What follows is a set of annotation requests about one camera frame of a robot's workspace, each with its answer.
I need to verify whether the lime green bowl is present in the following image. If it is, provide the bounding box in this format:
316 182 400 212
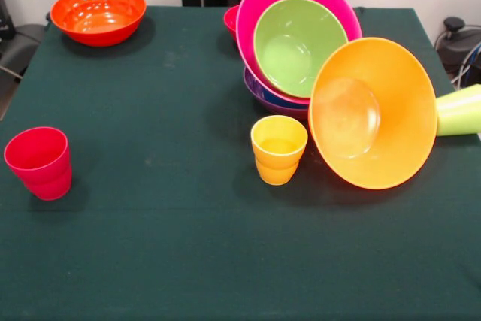
253 0 349 98

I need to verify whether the large orange bowl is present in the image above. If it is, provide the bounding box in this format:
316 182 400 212
307 37 439 190

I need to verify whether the red-orange bowl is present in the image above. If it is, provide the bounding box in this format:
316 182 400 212
50 0 147 48

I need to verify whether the yellow cup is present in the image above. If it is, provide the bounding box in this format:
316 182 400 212
250 114 309 186

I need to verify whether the purple bowl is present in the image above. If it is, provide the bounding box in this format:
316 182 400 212
243 67 310 121

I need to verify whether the dark green tablecloth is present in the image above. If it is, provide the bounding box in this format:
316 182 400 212
0 5 481 321

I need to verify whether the small red-pink bowl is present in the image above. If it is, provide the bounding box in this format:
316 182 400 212
223 5 241 42

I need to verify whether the red-pink cup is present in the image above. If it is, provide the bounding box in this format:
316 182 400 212
3 126 72 201

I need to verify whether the lime green cup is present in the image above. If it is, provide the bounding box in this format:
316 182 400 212
435 83 481 137

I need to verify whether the black device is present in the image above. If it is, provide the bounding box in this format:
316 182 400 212
0 0 16 40

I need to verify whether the tangle of cables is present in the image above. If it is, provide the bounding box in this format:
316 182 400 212
449 41 481 89

